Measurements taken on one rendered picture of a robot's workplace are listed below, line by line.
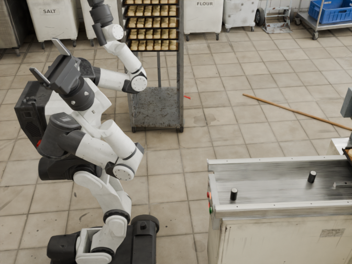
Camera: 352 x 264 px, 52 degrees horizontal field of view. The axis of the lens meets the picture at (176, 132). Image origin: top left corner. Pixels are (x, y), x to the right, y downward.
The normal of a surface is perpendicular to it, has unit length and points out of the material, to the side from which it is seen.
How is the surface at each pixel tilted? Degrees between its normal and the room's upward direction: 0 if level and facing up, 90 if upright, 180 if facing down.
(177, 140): 0
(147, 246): 0
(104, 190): 90
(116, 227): 90
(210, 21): 94
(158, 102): 0
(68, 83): 83
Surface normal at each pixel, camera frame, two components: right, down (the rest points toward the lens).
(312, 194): -0.01, -0.77
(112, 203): 0.04, 0.63
